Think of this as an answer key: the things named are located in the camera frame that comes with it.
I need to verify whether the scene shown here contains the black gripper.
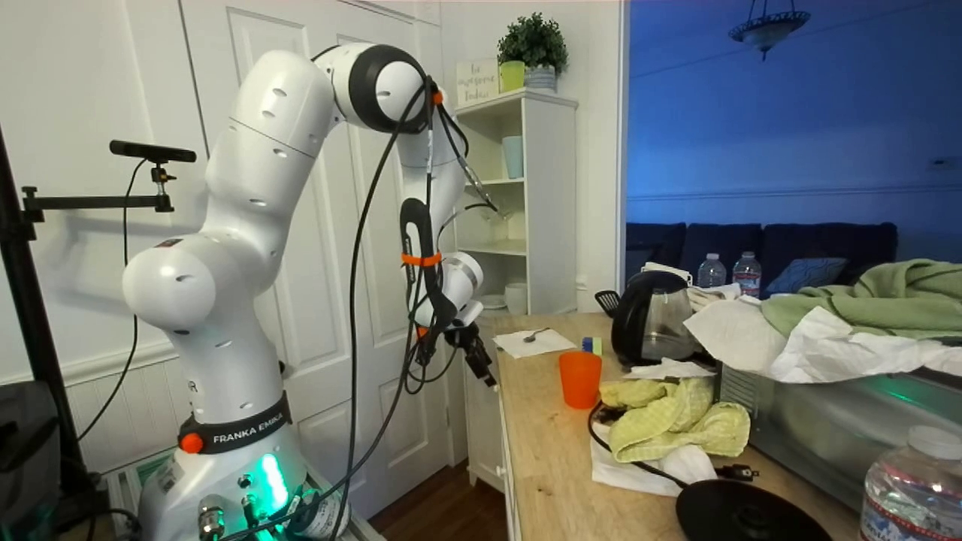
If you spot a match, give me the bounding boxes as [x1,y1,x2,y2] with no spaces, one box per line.
[431,312,502,393]

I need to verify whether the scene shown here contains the white dresser with wood top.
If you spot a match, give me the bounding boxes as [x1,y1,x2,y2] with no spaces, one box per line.
[493,311,866,541]

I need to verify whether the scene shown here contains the white paper sheet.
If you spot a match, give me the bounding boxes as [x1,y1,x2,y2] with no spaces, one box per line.
[489,326,580,361]

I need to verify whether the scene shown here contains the stacked white bowls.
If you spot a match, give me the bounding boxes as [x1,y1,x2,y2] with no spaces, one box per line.
[478,283,530,318]

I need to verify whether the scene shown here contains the orange plastic cup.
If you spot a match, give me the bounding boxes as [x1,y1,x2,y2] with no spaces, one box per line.
[556,349,609,412]

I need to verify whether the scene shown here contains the clear glassware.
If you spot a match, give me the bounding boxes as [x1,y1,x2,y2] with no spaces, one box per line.
[470,190,530,249]

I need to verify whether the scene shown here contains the white panelled door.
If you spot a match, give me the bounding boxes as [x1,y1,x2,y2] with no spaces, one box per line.
[131,0,454,520]

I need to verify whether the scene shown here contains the black electric kettle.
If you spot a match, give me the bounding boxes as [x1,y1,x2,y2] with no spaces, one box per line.
[609,269,707,371]

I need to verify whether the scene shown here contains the white shelf unit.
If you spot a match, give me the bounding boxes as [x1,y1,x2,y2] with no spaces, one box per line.
[444,88,583,494]

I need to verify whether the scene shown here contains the white cloth under towel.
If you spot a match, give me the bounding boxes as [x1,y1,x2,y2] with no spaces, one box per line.
[587,439,722,500]

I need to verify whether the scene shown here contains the yellow-green towel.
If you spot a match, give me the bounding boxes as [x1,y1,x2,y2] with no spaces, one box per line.
[598,374,756,466]

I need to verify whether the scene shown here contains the pale blue cup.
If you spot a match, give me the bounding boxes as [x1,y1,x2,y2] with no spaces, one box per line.
[498,133,527,183]

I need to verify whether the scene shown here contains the clear water bottle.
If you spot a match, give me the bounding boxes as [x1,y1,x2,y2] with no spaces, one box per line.
[696,249,732,292]
[732,249,766,302]

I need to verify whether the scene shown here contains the white sign board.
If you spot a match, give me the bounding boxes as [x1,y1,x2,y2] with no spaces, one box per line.
[454,58,502,110]

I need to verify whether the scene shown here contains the light green pot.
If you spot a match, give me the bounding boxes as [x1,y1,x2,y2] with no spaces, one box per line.
[496,58,530,98]

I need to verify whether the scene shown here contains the black round pan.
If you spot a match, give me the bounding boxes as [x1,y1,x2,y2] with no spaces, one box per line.
[674,478,837,541]

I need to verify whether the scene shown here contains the white crumpled cloth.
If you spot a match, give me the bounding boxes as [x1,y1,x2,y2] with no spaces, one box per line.
[683,296,962,389]

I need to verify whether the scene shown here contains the green potted plant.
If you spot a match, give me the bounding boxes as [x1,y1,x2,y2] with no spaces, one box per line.
[496,9,571,95]

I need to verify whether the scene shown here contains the blue pillow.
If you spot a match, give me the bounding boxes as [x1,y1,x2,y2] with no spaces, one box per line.
[765,255,852,302]

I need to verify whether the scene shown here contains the dark blue sofa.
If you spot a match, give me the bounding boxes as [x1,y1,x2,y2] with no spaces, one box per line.
[626,219,901,305]

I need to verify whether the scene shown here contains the green blanket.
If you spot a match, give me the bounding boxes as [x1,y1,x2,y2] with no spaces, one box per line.
[761,255,962,343]

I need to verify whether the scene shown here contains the hanging ceiling lamp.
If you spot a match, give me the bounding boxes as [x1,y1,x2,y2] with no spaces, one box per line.
[728,0,814,60]

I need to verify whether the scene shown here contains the black tripod stand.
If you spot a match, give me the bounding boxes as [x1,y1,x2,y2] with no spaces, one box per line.
[0,130,177,523]

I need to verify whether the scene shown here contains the black bag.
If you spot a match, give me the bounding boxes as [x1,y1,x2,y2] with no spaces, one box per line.
[0,379,66,534]

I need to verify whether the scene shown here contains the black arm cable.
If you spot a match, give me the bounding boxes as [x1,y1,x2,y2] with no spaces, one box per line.
[325,80,505,541]

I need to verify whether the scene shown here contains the thin black camera cable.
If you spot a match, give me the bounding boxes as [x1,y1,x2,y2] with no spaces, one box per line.
[75,159,153,445]

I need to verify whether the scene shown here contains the black camera on stand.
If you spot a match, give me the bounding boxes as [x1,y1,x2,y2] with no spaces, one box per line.
[106,138,202,169]

